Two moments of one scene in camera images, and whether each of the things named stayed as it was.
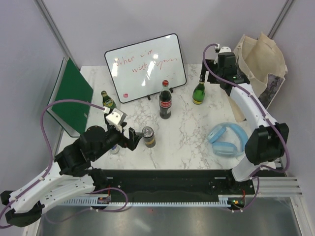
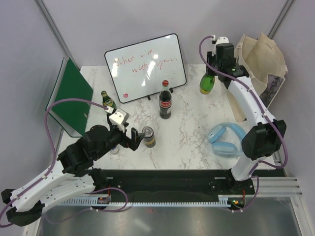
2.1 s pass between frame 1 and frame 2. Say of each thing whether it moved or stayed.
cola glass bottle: stayed
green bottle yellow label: moved
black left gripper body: stayed
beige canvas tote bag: stayed
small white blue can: stayed
